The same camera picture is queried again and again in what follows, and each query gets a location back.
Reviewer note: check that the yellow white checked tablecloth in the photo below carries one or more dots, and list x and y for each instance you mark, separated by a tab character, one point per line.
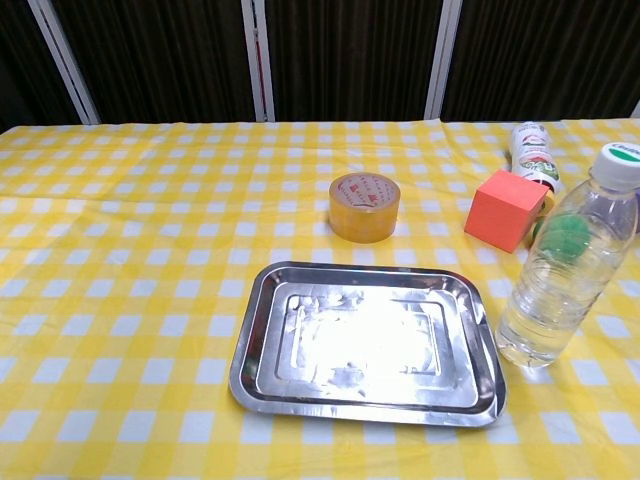
150	250

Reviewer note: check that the clear plastic bottle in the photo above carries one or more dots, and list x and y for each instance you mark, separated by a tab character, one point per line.
550	300

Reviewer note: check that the orange foam cube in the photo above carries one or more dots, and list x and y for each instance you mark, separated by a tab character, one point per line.
495	220

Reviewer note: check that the white metal partition post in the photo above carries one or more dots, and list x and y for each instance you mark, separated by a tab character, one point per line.
257	60
442	60
636	110
65	60

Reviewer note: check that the green ball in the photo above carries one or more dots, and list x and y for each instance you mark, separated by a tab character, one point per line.
537	235

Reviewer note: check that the rectangular metal tray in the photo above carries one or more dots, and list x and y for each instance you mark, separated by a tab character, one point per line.
365	345

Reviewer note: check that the clear yellowish tape roll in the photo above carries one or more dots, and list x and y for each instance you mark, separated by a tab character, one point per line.
362	220

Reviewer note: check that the white labelled drink bottle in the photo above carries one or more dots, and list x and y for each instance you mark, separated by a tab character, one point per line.
532	150

